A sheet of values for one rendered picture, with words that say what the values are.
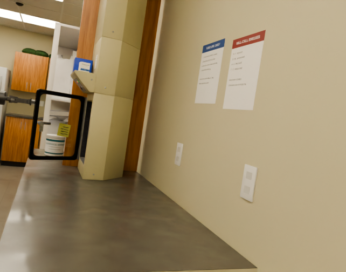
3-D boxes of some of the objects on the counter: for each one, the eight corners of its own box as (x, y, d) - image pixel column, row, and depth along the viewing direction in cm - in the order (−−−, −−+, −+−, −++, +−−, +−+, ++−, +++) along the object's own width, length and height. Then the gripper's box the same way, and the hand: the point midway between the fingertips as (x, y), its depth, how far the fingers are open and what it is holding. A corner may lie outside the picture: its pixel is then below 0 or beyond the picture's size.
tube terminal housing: (116, 170, 218) (132, 53, 214) (127, 182, 188) (146, 46, 184) (77, 168, 209) (94, 45, 205) (82, 179, 179) (102, 35, 175)
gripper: (-4, 89, 173) (45, 97, 182) (-1, 90, 185) (45, 97, 194) (-6, 104, 173) (43, 110, 182) (-2, 103, 185) (43, 110, 194)
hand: (37, 102), depth 187 cm, fingers closed
